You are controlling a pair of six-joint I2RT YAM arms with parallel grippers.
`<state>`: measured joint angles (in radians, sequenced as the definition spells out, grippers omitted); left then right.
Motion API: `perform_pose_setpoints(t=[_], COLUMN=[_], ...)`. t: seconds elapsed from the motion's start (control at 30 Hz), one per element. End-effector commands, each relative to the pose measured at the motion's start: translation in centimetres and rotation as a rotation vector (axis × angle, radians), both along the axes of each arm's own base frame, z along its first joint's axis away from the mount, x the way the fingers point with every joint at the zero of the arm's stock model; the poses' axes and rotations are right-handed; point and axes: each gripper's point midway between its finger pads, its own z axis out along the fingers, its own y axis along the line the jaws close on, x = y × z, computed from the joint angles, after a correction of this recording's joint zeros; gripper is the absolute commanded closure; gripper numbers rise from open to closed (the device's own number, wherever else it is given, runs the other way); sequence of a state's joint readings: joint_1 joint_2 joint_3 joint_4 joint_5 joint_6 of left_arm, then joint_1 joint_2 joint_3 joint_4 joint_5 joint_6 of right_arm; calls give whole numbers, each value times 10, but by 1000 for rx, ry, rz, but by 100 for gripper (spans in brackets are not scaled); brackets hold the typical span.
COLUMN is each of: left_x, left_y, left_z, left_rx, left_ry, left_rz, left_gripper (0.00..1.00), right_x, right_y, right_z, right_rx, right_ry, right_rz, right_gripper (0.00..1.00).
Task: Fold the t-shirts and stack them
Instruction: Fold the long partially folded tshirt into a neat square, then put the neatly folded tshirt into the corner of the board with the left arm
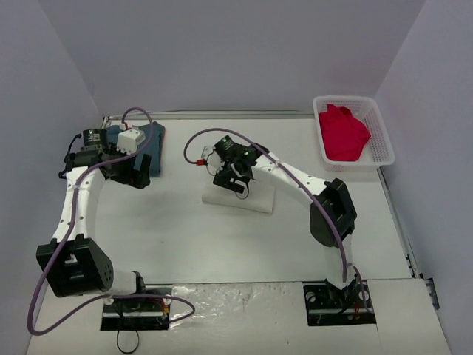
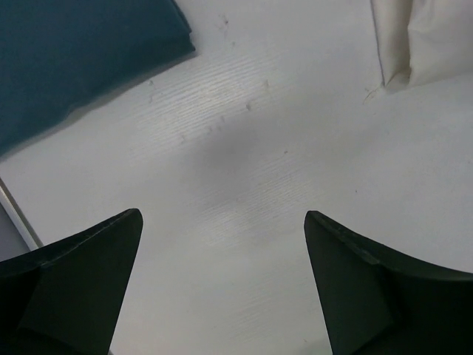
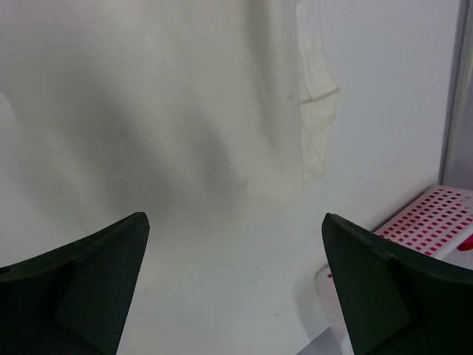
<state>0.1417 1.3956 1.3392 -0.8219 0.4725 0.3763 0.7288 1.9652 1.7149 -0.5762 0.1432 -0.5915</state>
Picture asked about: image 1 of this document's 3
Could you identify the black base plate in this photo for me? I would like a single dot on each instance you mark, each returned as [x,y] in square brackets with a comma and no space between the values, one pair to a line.
[144,314]
[325,309]

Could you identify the folded teal t shirt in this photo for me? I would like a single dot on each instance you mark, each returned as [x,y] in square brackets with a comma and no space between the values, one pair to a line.
[154,148]

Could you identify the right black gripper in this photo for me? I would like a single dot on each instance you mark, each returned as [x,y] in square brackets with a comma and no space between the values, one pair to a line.
[228,181]

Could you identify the white plastic basket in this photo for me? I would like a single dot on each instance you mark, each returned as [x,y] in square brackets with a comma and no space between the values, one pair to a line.
[376,153]

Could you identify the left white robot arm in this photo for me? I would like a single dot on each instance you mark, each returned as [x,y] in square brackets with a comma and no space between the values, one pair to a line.
[73,261]

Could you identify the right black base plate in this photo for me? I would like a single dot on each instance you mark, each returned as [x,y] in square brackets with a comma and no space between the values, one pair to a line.
[325,309]

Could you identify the red t shirt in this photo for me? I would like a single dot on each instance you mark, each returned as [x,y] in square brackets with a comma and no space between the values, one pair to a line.
[343,135]

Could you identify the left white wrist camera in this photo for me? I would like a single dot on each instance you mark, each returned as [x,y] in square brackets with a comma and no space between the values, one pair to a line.
[128,141]

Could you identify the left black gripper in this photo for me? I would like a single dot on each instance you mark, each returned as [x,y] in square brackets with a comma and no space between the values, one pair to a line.
[137,174]

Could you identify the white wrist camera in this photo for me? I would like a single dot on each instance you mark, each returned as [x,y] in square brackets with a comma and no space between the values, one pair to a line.
[209,157]
[128,141]

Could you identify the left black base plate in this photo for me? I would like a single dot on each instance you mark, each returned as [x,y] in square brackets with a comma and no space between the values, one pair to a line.
[144,314]

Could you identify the white t shirt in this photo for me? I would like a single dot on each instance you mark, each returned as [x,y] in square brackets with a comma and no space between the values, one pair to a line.
[259,197]

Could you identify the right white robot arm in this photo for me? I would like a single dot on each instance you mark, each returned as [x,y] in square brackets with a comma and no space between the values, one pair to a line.
[331,210]

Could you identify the aluminium table rail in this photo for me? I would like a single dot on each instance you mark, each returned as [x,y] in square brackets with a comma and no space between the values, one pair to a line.
[229,114]

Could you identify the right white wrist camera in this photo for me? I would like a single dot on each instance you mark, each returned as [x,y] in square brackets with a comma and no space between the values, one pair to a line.
[209,157]

